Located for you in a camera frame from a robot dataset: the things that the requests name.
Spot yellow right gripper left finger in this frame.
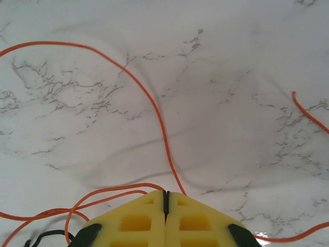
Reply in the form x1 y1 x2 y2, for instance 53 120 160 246
67 190 166 247

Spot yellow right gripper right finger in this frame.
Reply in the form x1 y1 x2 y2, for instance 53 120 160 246
164 190 263 247

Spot orange cable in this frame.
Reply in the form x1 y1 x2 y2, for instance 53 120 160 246
0 41 187 247
253 91 329 243

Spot black cable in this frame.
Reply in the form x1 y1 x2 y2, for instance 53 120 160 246
24 229 69 247

